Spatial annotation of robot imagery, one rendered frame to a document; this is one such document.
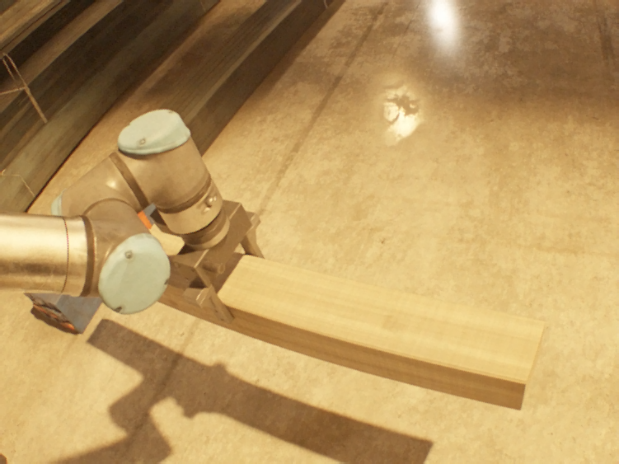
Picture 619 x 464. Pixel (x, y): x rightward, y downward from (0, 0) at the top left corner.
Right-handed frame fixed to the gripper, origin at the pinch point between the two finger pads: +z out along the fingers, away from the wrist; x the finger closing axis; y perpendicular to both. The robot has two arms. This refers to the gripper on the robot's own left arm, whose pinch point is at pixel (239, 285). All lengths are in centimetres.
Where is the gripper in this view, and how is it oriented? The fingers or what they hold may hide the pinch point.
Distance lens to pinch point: 92.1
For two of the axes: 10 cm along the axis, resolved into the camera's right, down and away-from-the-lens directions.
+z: 3.0, 6.7, 6.8
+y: 8.3, 1.6, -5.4
